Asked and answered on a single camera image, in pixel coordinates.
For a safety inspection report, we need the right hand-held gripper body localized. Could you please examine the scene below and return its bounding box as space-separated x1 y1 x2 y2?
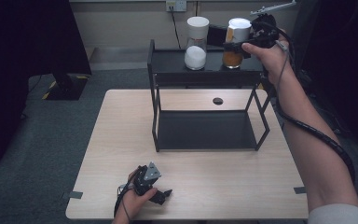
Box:
249 0 298 50

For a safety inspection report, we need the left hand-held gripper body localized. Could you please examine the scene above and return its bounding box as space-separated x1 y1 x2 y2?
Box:
131 161 163 198

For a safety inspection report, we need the jar of orange powder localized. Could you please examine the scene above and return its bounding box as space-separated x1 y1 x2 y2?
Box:
221 17 254 70

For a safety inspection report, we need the jar of white powder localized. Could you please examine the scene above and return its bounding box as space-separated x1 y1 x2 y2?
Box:
184 16 211 72

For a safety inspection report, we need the black metal two-tier rack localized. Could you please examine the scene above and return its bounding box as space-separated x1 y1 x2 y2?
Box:
146 38 289 153

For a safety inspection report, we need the person's left hand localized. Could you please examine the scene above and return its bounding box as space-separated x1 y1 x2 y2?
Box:
117 168 158 220

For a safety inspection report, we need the person's right hand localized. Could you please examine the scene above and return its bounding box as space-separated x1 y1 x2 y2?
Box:
241 28 295 88

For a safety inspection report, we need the black chair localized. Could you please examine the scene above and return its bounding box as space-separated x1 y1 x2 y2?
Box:
187 23 231 49

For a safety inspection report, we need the dark curtain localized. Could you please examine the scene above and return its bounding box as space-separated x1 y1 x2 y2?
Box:
0 0 93 172
287 0 358 157

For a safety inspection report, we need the black floor stand base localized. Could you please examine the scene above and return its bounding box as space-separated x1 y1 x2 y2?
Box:
42 73 90 102

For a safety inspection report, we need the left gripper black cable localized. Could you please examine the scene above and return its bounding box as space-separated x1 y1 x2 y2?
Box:
113 170 141 218

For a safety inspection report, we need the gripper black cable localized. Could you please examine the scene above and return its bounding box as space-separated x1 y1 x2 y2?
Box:
113 170 141 218
260 18 356 185

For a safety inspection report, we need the black wall power cable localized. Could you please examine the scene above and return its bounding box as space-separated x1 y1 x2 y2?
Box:
168 5 183 49

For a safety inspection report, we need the white wall socket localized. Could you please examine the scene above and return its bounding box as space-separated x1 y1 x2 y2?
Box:
165 0 188 13

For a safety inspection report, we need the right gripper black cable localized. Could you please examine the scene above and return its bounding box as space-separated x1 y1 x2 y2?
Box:
260 18 356 185

